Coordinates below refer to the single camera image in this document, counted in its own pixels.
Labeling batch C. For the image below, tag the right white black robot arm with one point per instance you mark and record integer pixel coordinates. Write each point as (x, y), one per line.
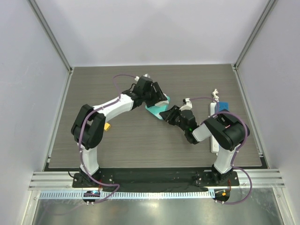
(229, 131)

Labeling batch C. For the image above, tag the white slotted cable duct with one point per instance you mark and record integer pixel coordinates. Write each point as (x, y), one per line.
(89, 195)

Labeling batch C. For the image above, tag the white plug cube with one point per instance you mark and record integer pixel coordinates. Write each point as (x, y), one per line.
(162, 103)

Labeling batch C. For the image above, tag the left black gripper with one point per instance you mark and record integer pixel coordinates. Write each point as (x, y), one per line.
(158, 97)

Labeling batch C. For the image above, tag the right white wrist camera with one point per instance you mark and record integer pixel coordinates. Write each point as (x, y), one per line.
(187, 104)

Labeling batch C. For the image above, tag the aluminium frame post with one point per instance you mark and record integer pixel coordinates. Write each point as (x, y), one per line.
(48, 31)
(255, 32)

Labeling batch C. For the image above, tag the yellow plug cube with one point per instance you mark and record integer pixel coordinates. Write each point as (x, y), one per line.
(107, 126)

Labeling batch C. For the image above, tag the aluminium front rail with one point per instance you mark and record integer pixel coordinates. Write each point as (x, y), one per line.
(261, 178)

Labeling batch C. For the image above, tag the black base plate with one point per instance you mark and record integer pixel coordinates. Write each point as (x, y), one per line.
(165, 180)

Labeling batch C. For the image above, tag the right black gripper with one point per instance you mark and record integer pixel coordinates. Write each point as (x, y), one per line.
(176, 116)

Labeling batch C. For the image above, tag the blue plug cube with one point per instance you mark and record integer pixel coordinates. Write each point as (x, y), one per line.
(223, 106)

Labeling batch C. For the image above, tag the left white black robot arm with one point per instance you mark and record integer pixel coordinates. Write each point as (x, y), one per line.
(89, 125)

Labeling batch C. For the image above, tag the right aluminium frame post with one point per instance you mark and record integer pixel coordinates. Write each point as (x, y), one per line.
(255, 32)

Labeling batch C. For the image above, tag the left aluminium frame post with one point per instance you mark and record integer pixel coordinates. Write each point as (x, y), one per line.
(48, 31)

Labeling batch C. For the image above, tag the white power strip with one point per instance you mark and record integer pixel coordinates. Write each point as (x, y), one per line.
(214, 145)

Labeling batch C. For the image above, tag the teal triangular socket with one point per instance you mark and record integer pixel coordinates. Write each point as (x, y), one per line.
(156, 110)

